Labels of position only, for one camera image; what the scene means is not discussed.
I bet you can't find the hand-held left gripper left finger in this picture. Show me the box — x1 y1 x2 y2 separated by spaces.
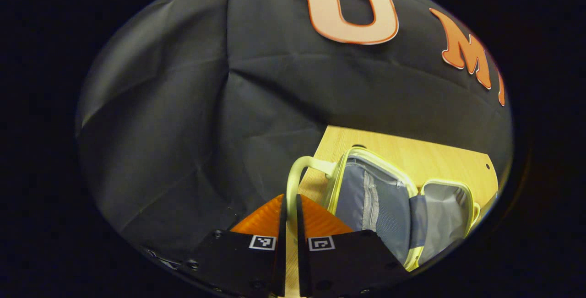
181 194 288 298

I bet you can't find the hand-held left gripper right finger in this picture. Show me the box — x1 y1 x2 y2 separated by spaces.
296 194 411 298

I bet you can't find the pale yellow suitcase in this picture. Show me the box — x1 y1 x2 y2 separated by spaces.
286 146 481 272

